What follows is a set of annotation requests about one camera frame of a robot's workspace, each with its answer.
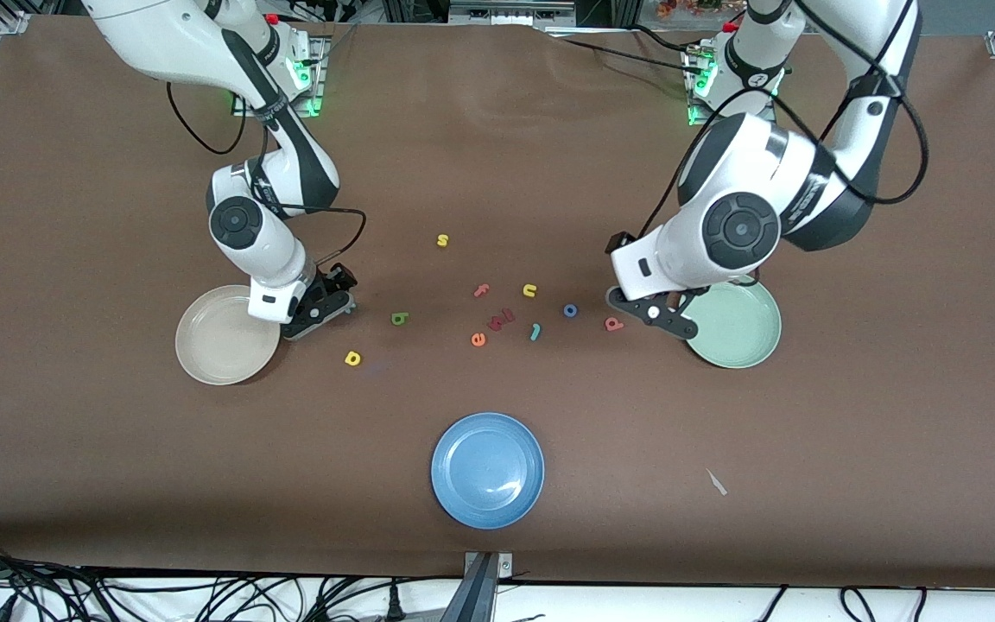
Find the grey metal frame bracket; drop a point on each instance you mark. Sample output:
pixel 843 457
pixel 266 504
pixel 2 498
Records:
pixel 510 12

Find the aluminium camera mount post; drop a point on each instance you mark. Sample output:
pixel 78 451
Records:
pixel 482 592

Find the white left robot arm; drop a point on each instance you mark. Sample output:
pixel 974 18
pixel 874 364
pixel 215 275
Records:
pixel 739 229

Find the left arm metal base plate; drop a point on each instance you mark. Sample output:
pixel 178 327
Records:
pixel 731 123

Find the small white paper scrap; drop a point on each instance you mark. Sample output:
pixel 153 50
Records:
pixel 716 482

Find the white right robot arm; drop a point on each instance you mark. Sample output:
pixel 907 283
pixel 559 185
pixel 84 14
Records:
pixel 161 34

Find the orange artificial flowers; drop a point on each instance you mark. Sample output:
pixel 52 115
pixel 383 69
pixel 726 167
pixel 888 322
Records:
pixel 687 7

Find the pink foam letter p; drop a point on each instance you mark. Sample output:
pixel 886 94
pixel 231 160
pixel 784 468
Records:
pixel 619 326

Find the dark red foam letter w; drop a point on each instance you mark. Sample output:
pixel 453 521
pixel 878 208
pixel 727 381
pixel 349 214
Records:
pixel 495 324

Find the brown table cover sheet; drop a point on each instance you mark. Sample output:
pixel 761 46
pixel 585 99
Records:
pixel 497 155

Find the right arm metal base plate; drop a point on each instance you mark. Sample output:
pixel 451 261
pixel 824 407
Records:
pixel 312 111

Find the beige round plate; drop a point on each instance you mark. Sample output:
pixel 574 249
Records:
pixel 217 345

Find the blue round plate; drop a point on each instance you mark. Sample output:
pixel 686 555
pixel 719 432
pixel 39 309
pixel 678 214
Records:
pixel 487 471

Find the pale green round plate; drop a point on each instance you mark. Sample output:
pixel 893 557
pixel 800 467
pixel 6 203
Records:
pixel 739 333

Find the black power plug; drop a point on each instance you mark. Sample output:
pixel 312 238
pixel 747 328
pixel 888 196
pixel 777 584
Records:
pixel 394 605

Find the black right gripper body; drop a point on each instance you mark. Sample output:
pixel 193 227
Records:
pixel 326 288

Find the green foam letter g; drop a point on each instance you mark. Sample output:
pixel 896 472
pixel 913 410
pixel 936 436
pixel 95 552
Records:
pixel 400 319

